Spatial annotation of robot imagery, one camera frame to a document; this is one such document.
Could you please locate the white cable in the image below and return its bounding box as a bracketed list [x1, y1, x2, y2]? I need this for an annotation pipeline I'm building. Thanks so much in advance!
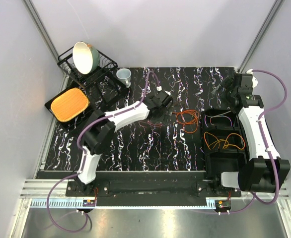
[204, 111, 235, 127]

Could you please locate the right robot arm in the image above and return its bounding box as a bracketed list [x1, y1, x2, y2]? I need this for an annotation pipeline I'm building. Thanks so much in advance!
[212, 71, 291, 197]

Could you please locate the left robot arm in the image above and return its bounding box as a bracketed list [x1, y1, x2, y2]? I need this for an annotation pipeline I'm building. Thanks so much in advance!
[75, 90, 173, 196]

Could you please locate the light blue cup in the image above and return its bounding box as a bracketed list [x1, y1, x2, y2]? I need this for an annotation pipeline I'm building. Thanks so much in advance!
[116, 68, 131, 88]

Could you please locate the black compartment organizer tray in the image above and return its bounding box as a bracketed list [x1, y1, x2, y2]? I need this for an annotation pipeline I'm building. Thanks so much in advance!
[202, 109, 249, 180]

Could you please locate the cream and green bowl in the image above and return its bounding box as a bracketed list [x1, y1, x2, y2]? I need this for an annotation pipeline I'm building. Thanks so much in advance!
[73, 42, 100, 74]

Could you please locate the orange woven mat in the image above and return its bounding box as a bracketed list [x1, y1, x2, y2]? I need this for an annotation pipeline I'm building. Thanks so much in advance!
[50, 88, 89, 122]

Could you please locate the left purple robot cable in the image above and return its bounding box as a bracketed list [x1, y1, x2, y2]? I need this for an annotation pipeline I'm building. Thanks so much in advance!
[47, 71, 162, 233]

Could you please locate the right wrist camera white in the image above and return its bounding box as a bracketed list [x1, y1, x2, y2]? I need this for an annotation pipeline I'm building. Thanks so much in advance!
[245, 69, 258, 88]

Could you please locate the orange cable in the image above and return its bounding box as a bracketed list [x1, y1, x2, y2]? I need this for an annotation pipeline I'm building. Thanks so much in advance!
[172, 110, 200, 134]

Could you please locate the black wire dish rack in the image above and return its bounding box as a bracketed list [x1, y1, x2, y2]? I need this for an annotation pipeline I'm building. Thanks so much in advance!
[57, 48, 129, 110]

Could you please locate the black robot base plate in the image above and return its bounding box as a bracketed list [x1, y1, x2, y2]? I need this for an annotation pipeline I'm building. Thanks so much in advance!
[66, 171, 241, 208]

